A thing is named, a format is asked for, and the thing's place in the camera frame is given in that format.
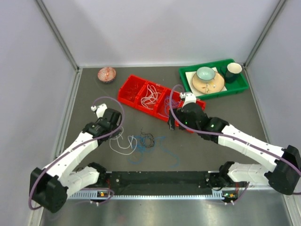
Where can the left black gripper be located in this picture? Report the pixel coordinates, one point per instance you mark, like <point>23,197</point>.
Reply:
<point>116,126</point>

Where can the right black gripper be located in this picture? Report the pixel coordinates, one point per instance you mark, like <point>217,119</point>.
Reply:
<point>171,122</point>

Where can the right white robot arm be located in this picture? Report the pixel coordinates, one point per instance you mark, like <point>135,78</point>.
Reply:
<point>276,166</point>

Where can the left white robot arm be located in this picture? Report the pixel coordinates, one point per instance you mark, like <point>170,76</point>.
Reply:
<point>52,185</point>

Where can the red compartment bin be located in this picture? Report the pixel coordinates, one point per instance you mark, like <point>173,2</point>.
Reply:
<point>146,96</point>

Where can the pink patterned bowl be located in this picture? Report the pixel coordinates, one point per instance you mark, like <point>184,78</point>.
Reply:
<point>107,75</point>

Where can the tan ceramic plate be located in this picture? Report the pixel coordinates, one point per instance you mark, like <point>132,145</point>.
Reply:
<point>208,83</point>

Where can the light blue bowl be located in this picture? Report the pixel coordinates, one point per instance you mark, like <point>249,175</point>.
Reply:
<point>205,73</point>

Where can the green plastic tray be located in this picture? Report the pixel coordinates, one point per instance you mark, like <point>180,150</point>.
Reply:
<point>216,87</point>

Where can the dark green mug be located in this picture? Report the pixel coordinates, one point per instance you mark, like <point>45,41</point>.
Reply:
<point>231,72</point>

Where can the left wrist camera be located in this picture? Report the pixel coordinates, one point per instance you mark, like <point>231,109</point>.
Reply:
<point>99,110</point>

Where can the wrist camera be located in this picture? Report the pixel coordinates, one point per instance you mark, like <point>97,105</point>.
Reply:
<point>187,98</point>
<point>99,110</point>

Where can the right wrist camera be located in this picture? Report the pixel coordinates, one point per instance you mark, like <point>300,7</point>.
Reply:
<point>187,98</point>

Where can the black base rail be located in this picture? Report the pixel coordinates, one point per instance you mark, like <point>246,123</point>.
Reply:
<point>161,182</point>

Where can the slotted cable duct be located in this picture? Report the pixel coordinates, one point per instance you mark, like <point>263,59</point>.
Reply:
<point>103,195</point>

